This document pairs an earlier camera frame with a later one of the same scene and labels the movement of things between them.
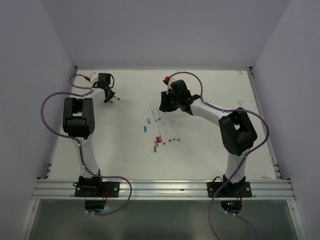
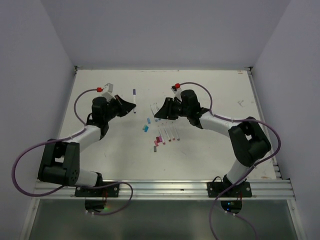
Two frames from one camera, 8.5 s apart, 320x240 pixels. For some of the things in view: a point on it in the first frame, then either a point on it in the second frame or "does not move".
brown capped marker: x=169 y=140 does not move
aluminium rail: x=164 y=189 does not move
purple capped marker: x=163 y=143 does not move
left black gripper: x=111 y=95 -> x=125 y=107
